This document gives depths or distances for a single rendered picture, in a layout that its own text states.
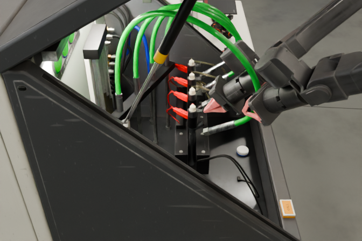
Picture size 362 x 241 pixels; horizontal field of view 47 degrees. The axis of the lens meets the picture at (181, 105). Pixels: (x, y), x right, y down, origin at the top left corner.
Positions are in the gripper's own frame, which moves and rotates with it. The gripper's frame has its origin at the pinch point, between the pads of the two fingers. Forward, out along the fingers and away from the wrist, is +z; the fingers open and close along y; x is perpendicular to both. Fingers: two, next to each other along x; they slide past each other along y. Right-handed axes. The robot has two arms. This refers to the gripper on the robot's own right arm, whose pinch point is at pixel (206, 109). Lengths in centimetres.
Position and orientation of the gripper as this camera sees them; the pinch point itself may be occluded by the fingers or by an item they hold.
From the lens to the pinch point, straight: 114.6
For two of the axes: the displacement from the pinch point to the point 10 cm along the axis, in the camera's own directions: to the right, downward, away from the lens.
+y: -7.1, -6.5, -2.8
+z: -6.6, 4.6, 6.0
